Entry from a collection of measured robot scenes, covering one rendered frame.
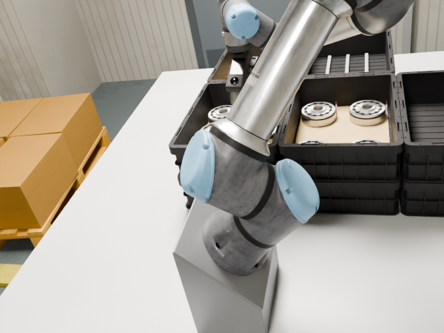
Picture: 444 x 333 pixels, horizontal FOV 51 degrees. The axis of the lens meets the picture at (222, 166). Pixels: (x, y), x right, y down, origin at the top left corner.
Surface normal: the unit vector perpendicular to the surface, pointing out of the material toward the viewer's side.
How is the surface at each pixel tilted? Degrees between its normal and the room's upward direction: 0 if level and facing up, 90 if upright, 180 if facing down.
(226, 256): 67
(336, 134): 0
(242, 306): 90
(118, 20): 90
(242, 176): 84
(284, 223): 100
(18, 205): 90
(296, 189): 52
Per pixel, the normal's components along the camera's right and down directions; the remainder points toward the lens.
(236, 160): 0.04, 0.20
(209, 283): -0.21, 0.58
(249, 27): 0.15, 0.54
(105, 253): -0.17, -0.81
